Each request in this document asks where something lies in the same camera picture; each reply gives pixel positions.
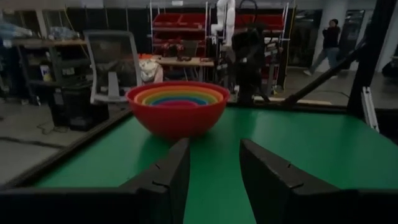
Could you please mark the white aluminium bracket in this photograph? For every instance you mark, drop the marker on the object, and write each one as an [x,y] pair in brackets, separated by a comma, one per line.
[369,107]

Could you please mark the black vertical frame post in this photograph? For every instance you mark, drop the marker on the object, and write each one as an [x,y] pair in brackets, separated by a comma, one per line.
[371,46]

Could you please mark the red bin shelf rack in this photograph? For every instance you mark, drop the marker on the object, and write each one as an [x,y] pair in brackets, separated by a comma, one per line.
[177,21]

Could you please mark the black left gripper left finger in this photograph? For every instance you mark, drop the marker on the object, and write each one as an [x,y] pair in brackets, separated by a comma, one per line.
[168,186]

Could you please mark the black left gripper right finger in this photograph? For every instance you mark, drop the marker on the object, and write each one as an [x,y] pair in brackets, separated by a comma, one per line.
[273,189]

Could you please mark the yellow plastic bowl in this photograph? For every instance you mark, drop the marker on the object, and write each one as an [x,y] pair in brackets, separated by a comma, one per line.
[145,98]

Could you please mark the green plastic bowl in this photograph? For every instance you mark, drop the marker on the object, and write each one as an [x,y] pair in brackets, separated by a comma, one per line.
[150,100]

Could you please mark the red plastic bowl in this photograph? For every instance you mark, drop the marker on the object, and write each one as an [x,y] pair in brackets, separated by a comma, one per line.
[177,119]

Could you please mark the purple plastic bowl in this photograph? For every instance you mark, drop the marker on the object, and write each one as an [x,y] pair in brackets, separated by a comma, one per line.
[178,103]

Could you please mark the white bag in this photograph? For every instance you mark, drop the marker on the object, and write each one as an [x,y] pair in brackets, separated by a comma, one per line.
[149,71]

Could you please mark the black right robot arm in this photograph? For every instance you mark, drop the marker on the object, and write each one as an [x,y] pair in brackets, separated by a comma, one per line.
[248,62]

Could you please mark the orange plastic bowl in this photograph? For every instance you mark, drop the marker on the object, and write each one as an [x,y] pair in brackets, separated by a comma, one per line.
[139,96]

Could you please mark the wooden work table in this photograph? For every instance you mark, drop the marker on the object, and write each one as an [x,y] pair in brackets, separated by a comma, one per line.
[186,61]

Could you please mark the black diagonal frame strut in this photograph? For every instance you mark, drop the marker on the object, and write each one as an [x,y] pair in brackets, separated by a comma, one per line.
[317,81]

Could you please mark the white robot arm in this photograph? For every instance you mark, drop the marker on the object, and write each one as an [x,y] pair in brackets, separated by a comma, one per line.
[228,21]

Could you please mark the teal plastic bowl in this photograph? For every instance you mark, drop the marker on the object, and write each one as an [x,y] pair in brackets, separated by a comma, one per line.
[157,101]

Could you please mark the wooden storage shelf unit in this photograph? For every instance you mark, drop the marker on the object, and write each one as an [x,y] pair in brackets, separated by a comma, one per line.
[37,43]

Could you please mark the grey mesh office chair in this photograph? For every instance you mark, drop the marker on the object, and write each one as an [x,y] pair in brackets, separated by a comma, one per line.
[112,62]

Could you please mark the person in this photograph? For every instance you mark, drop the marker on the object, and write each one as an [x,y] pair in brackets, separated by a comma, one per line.
[329,43]

